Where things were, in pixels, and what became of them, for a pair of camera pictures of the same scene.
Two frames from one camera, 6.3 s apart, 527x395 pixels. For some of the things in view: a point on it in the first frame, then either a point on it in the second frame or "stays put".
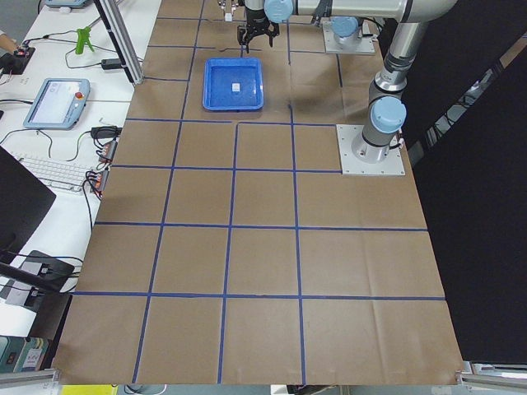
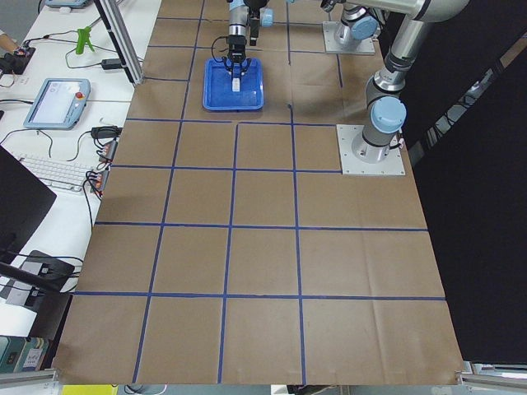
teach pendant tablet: (58, 104) stays put
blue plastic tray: (221, 73) stays put
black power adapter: (111, 63) stays put
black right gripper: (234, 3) to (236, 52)
